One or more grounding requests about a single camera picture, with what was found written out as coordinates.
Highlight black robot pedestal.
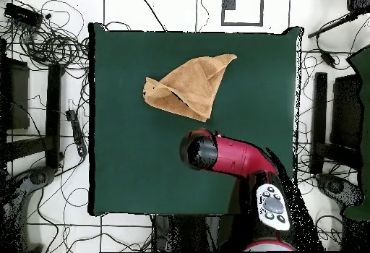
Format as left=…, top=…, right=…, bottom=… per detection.
left=152, top=214, right=222, bottom=252

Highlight black power adapter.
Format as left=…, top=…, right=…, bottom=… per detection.
left=319, top=48, right=337, bottom=69

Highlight black power strip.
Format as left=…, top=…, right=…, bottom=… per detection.
left=65, top=108, right=88, bottom=158

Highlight black device box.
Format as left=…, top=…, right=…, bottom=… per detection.
left=345, top=0, right=370, bottom=13

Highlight dark green hanging cloth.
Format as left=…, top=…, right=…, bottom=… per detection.
left=343, top=44, right=370, bottom=221

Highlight black rod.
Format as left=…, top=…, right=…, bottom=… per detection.
left=306, top=11, right=361, bottom=39

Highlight tan terry towel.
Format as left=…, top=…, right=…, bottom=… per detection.
left=142, top=53, right=238, bottom=123

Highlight dark green table cloth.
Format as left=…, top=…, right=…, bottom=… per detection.
left=87, top=22, right=303, bottom=217

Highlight dark flat panel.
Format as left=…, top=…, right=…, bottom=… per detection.
left=330, top=72, right=364, bottom=151
left=0, top=56, right=30, bottom=131

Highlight tangled black cables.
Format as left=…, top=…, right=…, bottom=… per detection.
left=0, top=0, right=90, bottom=72

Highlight black hub box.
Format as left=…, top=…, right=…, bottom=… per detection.
left=4, top=1, right=44, bottom=27

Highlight long black cable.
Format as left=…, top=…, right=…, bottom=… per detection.
left=134, top=0, right=168, bottom=33

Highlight black stand bar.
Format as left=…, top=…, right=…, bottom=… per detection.
left=45, top=62, right=65, bottom=170
left=309, top=72, right=329, bottom=175

